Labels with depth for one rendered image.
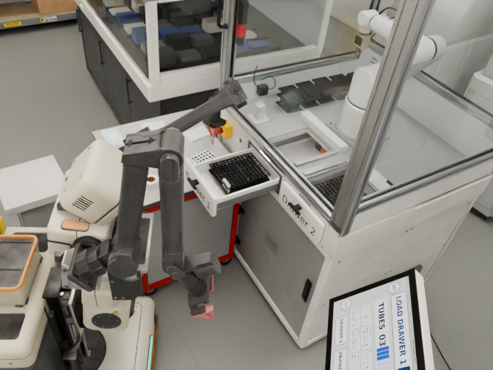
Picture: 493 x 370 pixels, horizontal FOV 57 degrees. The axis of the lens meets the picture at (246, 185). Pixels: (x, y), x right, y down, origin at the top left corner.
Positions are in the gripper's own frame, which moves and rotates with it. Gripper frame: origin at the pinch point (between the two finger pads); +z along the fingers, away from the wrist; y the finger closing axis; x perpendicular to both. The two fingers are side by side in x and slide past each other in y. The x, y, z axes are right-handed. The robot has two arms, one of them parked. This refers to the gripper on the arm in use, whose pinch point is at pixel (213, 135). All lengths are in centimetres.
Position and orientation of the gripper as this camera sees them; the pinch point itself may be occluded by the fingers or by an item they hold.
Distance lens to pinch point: 216.4
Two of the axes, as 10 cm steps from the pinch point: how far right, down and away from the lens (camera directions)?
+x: -6.3, 4.7, -6.2
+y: -7.7, -4.7, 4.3
